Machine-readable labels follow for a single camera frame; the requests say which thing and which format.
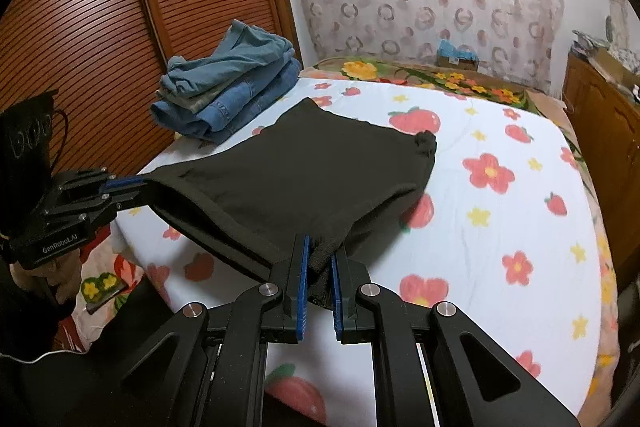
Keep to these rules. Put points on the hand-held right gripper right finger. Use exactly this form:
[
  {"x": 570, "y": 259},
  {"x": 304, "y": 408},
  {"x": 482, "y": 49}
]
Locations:
[{"x": 336, "y": 302}]

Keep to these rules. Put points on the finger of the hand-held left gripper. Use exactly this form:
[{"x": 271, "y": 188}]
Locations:
[
  {"x": 125, "y": 183},
  {"x": 90, "y": 209}
]

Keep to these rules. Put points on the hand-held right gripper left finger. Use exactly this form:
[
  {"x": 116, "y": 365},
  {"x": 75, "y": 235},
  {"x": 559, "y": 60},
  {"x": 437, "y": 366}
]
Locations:
[{"x": 301, "y": 292}]

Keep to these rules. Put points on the black pants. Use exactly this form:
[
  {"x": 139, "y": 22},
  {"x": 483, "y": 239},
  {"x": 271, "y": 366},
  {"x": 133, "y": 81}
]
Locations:
[{"x": 300, "y": 167}]

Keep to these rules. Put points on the grey folded pants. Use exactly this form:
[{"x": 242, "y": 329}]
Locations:
[{"x": 185, "y": 99}]

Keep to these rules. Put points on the light blue denim pants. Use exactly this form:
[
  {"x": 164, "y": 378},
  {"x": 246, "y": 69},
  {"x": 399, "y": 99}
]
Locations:
[{"x": 235, "y": 57}]

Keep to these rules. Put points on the person's left hand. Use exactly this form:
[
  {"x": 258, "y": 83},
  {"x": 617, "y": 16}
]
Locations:
[{"x": 55, "y": 269}]

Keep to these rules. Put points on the wooden louvered wardrobe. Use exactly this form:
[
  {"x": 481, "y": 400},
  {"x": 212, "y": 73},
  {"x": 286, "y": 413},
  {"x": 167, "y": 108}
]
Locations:
[{"x": 75, "y": 32}]

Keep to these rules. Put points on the white strawberry print sheet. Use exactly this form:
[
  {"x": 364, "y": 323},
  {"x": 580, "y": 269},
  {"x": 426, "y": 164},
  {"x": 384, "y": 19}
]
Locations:
[{"x": 475, "y": 257}]

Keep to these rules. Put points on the small cardboard box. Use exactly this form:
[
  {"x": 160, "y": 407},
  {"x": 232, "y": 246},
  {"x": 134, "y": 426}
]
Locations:
[{"x": 457, "y": 66}]

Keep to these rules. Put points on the wooden cabinet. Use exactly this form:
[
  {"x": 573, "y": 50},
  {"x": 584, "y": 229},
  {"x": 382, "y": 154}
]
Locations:
[{"x": 600, "y": 132}]

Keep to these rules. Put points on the open cardboard box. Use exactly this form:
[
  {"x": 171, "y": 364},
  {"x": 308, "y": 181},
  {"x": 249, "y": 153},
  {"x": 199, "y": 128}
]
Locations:
[{"x": 612, "y": 74}]

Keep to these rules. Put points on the stack of books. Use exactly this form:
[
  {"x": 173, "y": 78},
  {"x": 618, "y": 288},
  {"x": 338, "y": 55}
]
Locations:
[{"x": 582, "y": 42}]

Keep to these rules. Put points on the floral cloth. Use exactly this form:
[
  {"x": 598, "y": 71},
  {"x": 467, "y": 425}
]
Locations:
[{"x": 627, "y": 57}]

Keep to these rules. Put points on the beige floral window curtain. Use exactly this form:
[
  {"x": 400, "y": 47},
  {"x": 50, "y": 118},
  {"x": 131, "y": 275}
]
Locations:
[{"x": 617, "y": 17}]

